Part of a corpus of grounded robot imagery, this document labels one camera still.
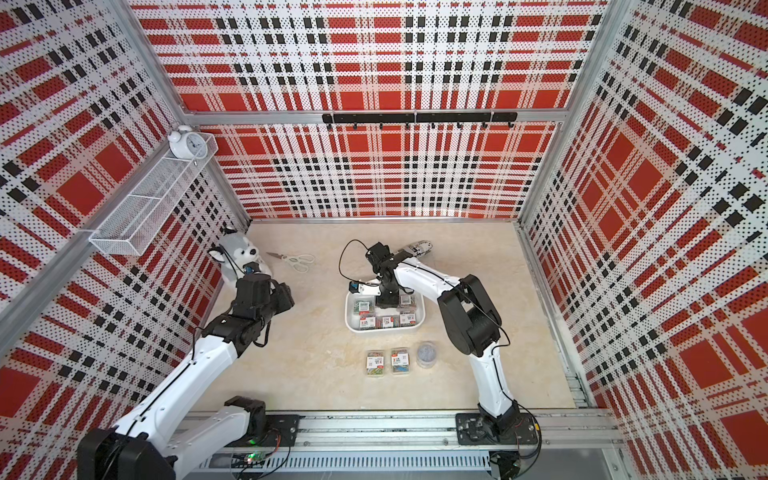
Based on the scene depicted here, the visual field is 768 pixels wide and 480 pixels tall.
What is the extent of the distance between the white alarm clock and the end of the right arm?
0.57 metres

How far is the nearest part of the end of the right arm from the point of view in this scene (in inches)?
28.2

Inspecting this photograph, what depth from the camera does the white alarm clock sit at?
802mm
